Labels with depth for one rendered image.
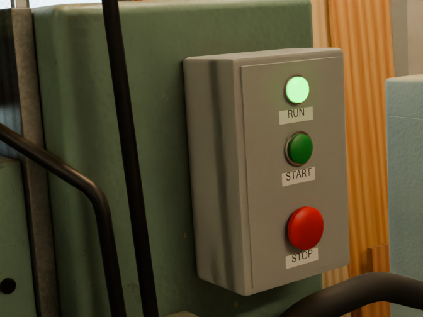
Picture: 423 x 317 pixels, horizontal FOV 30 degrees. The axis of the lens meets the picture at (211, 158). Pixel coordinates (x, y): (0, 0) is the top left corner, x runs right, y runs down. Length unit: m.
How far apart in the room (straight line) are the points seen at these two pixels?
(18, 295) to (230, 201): 0.16
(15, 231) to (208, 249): 0.13
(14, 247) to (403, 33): 2.22
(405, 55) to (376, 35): 0.32
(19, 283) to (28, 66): 0.15
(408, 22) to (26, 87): 2.20
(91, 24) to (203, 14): 0.09
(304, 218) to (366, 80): 1.81
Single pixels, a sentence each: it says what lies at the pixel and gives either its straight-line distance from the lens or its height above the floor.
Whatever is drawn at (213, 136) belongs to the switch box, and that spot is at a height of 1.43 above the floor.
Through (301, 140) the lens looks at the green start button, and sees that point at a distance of 0.53.
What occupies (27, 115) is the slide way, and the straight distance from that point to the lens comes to 0.54.
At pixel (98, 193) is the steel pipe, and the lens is 0.50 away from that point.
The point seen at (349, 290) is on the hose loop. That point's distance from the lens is 0.63.
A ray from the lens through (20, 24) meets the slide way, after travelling 0.54.
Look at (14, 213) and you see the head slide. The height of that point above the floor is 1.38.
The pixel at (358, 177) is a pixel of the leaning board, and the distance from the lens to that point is 2.32.
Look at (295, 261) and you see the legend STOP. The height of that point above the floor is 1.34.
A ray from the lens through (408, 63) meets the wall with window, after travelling 2.67.
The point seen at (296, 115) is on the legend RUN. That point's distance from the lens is 0.54.
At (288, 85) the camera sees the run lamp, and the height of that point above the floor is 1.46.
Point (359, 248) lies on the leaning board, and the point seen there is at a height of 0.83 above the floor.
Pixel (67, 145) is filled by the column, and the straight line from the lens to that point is 0.52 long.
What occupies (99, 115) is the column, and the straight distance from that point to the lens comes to 0.52.
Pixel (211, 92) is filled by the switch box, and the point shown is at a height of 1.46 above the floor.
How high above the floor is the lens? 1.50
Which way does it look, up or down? 10 degrees down
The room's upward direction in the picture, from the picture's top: 3 degrees counter-clockwise
